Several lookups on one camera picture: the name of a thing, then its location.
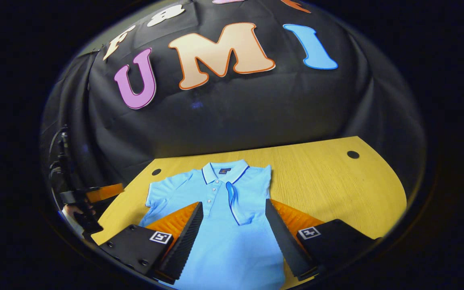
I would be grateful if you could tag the light blue polo T-shirt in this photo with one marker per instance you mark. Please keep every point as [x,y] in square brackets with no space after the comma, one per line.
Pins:
[224,241]

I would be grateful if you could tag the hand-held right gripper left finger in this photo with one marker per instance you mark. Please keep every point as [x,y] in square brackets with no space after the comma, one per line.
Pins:
[185,241]

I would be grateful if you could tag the black backdrop cloth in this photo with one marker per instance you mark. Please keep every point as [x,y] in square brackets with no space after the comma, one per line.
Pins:
[236,121]

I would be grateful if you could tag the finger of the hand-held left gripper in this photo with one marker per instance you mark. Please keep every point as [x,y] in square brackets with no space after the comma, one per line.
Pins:
[107,192]

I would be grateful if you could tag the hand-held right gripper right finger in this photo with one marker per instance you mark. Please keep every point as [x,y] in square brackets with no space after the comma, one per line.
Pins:
[286,241]

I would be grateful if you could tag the round black table grommet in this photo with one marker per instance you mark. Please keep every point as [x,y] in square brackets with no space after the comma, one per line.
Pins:
[353,154]
[156,172]

